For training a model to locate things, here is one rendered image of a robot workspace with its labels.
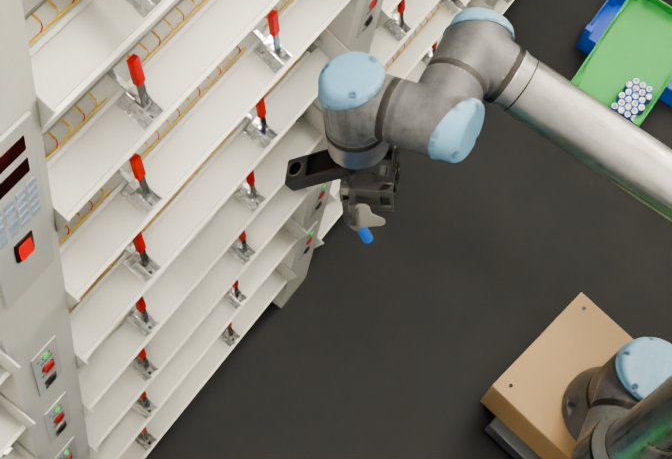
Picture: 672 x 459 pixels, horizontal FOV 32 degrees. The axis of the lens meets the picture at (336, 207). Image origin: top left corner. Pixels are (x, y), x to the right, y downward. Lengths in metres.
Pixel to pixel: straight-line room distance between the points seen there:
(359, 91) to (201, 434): 1.13
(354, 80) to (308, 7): 0.12
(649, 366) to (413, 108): 0.91
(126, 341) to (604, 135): 0.75
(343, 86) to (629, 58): 1.61
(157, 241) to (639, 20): 1.79
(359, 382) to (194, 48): 1.39
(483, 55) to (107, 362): 0.69
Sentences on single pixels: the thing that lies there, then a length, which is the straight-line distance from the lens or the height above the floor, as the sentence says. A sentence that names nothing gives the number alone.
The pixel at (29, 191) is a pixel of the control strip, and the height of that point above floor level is 1.45.
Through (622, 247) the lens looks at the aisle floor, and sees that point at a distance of 2.88.
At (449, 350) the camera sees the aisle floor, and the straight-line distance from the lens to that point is 2.64.
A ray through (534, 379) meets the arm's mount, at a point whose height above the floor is 0.16.
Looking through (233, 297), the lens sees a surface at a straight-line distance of 2.20.
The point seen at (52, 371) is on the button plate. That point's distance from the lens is 1.47.
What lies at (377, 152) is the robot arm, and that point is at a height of 0.98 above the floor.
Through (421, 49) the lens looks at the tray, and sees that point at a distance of 2.34.
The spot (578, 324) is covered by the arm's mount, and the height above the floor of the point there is 0.16.
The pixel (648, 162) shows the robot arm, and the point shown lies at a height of 1.05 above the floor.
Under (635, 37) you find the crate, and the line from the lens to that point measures 3.10.
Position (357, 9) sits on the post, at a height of 1.07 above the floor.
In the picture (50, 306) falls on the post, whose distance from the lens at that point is 1.32.
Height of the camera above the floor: 2.39
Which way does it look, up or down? 61 degrees down
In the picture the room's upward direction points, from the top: 17 degrees clockwise
